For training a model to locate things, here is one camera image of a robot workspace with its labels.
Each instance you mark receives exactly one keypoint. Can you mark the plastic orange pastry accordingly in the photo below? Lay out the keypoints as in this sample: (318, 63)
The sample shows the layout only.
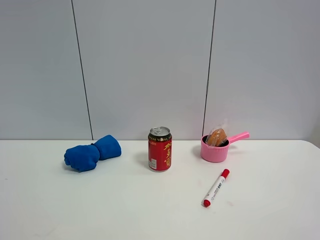
(218, 134)

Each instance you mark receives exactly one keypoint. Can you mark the red beverage can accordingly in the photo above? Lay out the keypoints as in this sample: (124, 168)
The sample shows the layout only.
(159, 149)

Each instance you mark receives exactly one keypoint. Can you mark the pink toy saucepan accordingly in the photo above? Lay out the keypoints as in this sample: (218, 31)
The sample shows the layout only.
(217, 154)

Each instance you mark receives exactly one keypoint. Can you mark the blue rolled towel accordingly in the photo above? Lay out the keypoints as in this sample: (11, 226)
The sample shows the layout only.
(84, 158)

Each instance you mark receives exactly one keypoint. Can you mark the red and white marker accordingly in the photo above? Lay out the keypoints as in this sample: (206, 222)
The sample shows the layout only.
(212, 193)

